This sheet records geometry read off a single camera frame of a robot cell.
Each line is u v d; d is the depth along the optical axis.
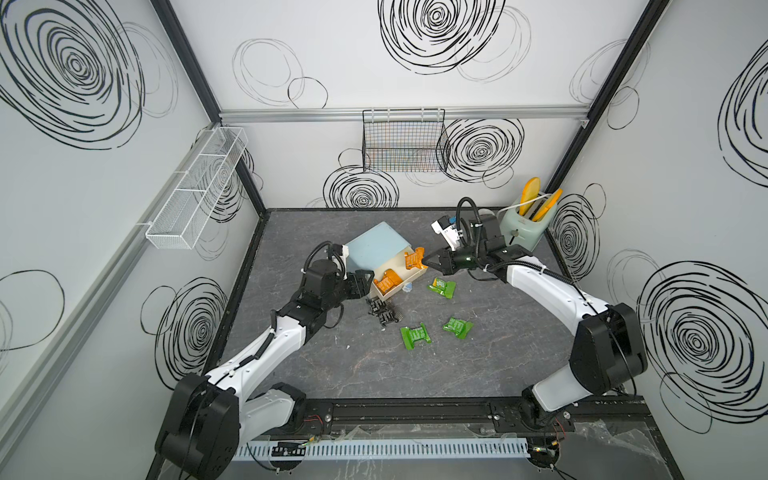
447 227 0.74
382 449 0.77
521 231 0.94
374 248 0.91
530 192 0.97
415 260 0.82
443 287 0.96
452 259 0.72
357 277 0.72
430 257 0.79
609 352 0.44
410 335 0.87
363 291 0.73
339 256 0.71
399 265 0.89
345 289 0.71
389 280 0.86
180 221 0.71
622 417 0.75
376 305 0.92
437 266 0.76
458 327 0.88
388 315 0.90
